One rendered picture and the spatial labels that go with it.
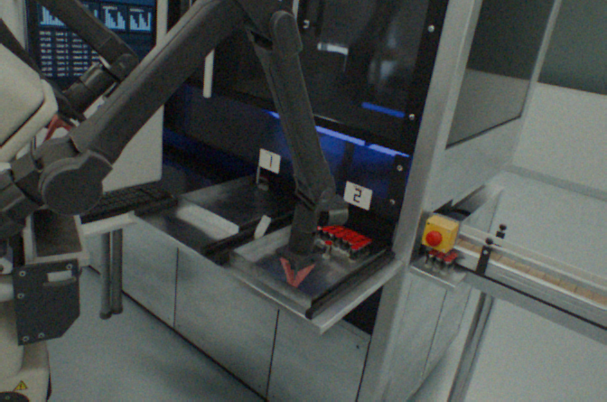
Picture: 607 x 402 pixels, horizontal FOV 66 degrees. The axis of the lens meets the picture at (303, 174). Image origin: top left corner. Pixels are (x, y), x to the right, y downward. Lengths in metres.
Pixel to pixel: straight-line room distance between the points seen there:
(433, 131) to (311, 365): 0.92
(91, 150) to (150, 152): 1.11
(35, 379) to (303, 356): 0.92
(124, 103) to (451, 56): 0.78
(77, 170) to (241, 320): 1.28
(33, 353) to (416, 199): 0.94
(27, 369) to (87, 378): 1.14
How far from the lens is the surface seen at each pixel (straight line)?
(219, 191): 1.60
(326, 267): 1.24
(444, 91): 1.21
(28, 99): 0.84
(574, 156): 5.86
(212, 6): 0.71
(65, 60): 1.59
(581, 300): 1.37
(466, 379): 1.63
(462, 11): 1.20
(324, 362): 1.68
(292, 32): 0.75
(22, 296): 0.95
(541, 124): 5.86
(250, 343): 1.90
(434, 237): 1.25
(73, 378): 2.23
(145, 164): 1.82
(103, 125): 0.71
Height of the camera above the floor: 1.52
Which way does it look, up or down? 20 degrees down
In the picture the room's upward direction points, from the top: 8 degrees clockwise
